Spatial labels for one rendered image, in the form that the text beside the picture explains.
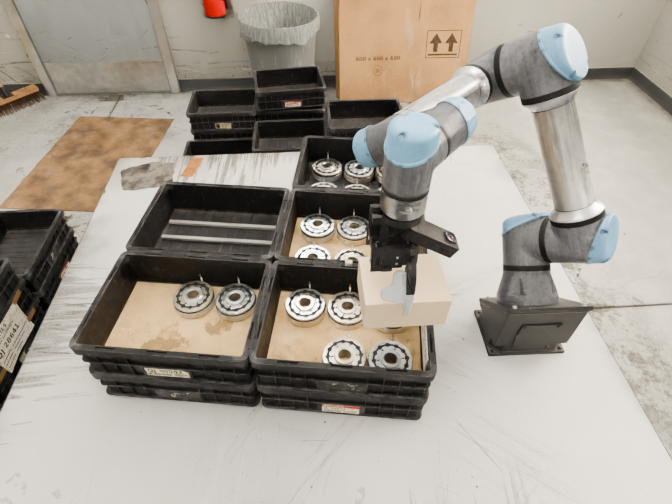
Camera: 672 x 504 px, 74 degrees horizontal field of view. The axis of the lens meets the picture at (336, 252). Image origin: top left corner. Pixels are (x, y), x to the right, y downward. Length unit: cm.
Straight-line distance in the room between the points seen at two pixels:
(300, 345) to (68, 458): 59
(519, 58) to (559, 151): 21
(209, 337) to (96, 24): 330
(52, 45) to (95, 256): 288
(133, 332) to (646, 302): 234
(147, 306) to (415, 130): 88
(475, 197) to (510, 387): 78
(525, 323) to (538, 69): 59
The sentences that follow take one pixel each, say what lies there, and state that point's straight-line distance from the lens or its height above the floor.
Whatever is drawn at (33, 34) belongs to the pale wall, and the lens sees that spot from 437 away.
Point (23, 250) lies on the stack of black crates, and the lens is 236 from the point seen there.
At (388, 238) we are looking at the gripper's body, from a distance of 76.
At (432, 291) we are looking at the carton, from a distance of 85.
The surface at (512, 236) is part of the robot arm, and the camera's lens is 122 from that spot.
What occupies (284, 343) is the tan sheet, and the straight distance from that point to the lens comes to 112.
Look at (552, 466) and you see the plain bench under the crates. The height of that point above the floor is 70.
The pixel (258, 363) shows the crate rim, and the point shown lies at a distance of 98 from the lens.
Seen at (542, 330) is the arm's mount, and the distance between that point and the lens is 127.
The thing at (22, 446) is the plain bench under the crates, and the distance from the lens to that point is 136.
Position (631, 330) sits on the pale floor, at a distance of 255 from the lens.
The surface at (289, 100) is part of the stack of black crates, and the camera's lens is 269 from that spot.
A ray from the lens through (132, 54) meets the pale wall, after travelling 416.
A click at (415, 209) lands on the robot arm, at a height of 132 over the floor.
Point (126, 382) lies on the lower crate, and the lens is 124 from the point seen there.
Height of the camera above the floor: 177
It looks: 46 degrees down
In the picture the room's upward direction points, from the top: straight up
